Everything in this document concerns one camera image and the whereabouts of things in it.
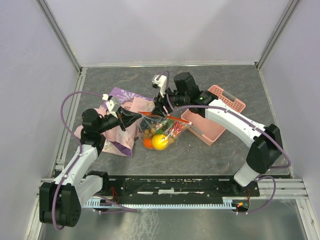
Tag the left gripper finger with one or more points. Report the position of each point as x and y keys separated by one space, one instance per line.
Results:
x=129 y=120
x=129 y=114

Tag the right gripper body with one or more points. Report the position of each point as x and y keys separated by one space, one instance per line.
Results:
x=163 y=101

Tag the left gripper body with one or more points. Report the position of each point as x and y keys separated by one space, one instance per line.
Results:
x=120 y=114

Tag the clear zip top bag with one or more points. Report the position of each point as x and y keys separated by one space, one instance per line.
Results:
x=163 y=127

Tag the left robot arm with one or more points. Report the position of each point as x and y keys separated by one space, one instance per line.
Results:
x=61 y=201

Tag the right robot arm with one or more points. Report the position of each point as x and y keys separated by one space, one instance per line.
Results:
x=264 y=142

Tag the fake brown longan bunch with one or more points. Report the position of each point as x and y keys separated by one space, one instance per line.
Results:
x=149 y=132

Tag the fake red cherry bunch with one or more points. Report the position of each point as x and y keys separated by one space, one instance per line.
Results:
x=175 y=129

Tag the fake orange persimmon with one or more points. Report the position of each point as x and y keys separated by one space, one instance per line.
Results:
x=147 y=142

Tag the fake yellow lemon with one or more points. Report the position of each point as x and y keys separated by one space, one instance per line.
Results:
x=160 y=142

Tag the pink purple printed cloth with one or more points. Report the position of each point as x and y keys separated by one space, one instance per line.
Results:
x=118 y=141

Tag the pink plastic basket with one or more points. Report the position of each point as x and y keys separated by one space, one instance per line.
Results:
x=207 y=129

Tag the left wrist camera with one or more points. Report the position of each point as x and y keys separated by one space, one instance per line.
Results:
x=112 y=104

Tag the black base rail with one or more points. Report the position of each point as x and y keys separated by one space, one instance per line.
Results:
x=172 y=188

